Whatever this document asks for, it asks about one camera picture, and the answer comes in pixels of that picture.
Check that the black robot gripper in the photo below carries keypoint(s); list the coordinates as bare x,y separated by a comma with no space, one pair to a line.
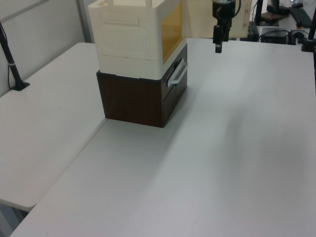
224,11

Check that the cream plastic cabinet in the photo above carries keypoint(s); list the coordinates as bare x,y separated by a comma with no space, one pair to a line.
128,32

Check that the black power strip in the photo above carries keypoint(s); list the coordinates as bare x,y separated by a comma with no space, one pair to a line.
253,30

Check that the black monitor stand pole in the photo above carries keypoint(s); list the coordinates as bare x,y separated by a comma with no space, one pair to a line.
259,11

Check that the brown board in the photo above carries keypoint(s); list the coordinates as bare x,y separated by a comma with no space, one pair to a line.
270,18

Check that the black electronics box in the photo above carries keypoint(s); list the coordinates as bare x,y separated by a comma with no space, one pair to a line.
275,37

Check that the black round monitor base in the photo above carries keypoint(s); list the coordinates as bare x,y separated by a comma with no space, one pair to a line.
277,9

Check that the black keyboard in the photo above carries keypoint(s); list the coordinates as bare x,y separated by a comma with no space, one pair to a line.
302,16

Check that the dark brown wooden drawer unit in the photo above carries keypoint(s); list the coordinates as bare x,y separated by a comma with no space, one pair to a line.
133,101

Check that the black table clamp mount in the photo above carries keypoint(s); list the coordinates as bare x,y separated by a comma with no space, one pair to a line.
308,43

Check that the black camera pole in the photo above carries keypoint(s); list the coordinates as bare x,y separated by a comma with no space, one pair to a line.
12,66

